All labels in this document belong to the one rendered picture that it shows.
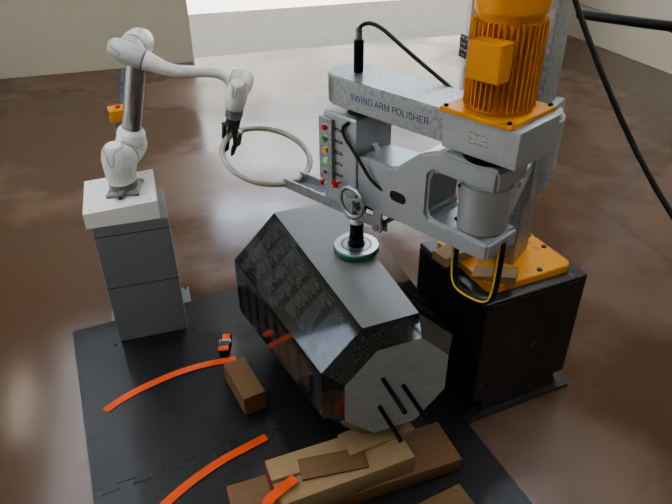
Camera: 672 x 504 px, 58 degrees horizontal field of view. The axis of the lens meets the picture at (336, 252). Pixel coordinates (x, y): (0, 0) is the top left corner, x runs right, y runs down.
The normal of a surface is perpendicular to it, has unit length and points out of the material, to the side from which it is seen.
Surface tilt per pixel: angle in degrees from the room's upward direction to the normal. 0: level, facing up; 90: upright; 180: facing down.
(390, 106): 90
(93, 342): 0
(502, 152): 90
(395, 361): 90
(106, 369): 0
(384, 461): 0
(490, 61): 90
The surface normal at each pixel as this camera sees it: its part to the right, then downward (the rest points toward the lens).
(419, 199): -0.72, 0.38
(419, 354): 0.38, 0.50
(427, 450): 0.00, -0.84
